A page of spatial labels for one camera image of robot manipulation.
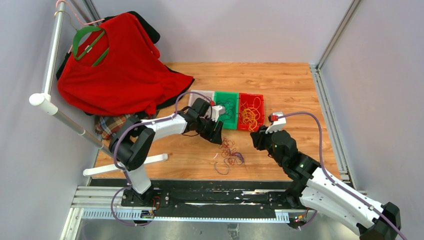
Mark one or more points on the plaid shirt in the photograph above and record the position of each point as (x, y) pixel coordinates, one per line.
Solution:
(108, 126)

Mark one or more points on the red plastic bin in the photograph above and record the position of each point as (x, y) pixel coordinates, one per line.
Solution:
(251, 112)

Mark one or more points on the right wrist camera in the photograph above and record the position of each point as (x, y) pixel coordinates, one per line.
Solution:
(277, 122)

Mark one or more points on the green plastic bin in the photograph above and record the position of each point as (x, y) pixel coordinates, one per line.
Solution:
(229, 100)

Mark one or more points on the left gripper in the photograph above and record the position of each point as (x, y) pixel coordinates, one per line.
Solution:
(214, 136)

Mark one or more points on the green clothes hanger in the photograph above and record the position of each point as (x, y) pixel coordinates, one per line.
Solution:
(90, 46)

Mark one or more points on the aluminium frame rail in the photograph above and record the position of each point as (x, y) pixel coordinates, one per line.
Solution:
(326, 105)

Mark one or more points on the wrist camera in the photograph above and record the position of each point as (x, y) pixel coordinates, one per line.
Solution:
(216, 112)
(277, 122)

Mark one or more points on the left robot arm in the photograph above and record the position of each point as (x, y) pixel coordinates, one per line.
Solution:
(131, 145)

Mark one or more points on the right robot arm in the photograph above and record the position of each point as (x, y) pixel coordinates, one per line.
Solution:
(314, 189)

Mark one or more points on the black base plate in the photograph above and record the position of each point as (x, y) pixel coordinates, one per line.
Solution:
(209, 199)

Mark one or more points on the red t-shirt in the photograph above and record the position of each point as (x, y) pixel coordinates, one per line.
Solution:
(99, 73)

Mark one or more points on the white clothes rack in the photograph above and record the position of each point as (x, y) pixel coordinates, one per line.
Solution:
(42, 100)

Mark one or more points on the white plastic bin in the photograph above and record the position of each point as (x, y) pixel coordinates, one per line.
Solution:
(207, 95)

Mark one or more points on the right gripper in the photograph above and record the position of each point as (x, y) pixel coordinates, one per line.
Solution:
(259, 136)

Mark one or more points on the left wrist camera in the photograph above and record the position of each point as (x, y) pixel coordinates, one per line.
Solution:
(216, 112)

